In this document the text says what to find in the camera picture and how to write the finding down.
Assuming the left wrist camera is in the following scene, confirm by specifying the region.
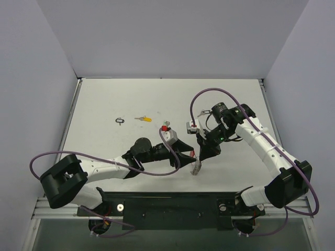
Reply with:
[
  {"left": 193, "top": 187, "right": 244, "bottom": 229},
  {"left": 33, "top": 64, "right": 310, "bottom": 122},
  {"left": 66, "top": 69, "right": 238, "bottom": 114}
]
[{"left": 160, "top": 125, "right": 178, "bottom": 146}]

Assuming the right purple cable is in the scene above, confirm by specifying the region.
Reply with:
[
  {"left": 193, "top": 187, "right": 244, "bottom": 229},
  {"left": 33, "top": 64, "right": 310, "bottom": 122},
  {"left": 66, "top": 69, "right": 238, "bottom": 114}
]
[{"left": 190, "top": 88, "right": 320, "bottom": 238}]

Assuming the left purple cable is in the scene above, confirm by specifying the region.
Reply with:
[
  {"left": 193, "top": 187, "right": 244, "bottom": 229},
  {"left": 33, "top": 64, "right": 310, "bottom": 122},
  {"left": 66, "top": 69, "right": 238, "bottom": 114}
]
[{"left": 29, "top": 129, "right": 183, "bottom": 238}]

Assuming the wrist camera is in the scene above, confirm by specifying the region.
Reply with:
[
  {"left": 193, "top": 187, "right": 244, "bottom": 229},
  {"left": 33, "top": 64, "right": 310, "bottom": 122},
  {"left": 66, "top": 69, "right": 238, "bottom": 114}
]
[
  {"left": 160, "top": 125, "right": 178, "bottom": 146},
  {"left": 186, "top": 119, "right": 204, "bottom": 136}
]

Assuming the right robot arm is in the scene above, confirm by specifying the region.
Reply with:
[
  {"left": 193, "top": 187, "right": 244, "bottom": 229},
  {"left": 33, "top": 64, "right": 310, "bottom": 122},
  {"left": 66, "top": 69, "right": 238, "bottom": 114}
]
[{"left": 190, "top": 102, "right": 312, "bottom": 214}]

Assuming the aluminium front rail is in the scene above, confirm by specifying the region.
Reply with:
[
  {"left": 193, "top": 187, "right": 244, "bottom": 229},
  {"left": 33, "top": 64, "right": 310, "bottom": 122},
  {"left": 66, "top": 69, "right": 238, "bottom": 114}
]
[{"left": 31, "top": 196, "right": 314, "bottom": 220}]

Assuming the purple cable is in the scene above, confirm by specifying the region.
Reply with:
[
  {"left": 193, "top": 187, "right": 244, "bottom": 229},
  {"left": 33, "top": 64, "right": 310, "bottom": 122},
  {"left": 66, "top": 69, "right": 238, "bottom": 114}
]
[
  {"left": 29, "top": 129, "right": 183, "bottom": 238},
  {"left": 190, "top": 88, "right": 320, "bottom": 238}
]

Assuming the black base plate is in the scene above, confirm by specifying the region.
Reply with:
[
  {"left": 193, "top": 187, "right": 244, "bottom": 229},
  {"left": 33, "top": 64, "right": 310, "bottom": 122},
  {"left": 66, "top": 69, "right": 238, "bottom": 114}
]
[{"left": 93, "top": 192, "right": 265, "bottom": 232}]

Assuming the key with black outlined tag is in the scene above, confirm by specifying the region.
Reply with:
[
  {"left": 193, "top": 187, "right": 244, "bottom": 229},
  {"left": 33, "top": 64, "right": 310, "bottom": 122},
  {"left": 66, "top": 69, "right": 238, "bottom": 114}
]
[{"left": 115, "top": 118, "right": 125, "bottom": 125}]

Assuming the key with clear black tag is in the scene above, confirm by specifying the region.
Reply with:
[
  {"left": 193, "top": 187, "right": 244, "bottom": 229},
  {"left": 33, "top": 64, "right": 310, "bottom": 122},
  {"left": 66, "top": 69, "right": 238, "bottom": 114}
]
[{"left": 197, "top": 110, "right": 211, "bottom": 118}]

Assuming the key with green tag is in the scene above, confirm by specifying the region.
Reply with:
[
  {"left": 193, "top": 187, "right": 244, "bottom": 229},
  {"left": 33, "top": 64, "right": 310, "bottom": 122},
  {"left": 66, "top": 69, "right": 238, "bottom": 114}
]
[{"left": 163, "top": 121, "right": 170, "bottom": 128}]

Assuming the key with yellow tag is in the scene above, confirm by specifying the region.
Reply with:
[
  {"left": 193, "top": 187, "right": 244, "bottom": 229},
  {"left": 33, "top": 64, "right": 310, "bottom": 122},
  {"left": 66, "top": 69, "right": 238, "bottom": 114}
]
[{"left": 135, "top": 116, "right": 152, "bottom": 122}]

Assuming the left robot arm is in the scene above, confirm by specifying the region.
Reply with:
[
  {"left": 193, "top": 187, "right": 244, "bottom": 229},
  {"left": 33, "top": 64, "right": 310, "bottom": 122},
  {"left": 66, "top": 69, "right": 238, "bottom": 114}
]
[{"left": 40, "top": 138, "right": 196, "bottom": 215}]

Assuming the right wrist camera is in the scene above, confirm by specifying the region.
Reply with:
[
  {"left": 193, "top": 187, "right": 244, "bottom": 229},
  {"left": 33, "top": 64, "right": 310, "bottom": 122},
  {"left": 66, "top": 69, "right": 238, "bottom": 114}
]
[{"left": 186, "top": 119, "right": 204, "bottom": 136}]

